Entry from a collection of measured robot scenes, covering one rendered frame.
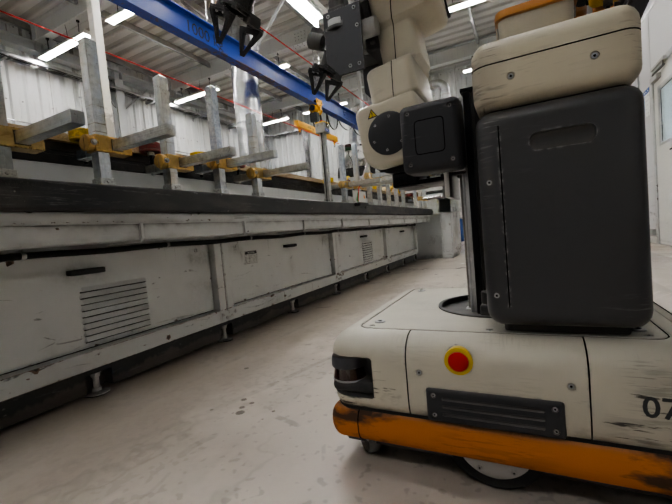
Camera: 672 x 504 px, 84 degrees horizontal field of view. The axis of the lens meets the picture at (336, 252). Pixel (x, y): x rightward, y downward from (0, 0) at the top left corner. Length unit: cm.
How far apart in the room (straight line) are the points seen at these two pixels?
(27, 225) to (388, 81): 100
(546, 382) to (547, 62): 53
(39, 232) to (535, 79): 121
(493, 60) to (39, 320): 143
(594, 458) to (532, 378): 15
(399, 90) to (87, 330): 128
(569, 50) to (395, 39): 44
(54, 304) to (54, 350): 15
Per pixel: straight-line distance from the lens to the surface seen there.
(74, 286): 156
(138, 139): 128
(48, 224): 127
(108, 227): 136
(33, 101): 969
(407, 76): 98
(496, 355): 74
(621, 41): 79
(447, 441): 81
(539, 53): 78
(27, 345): 151
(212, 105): 174
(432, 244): 552
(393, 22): 109
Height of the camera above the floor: 50
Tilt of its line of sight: 3 degrees down
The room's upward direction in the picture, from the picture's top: 5 degrees counter-clockwise
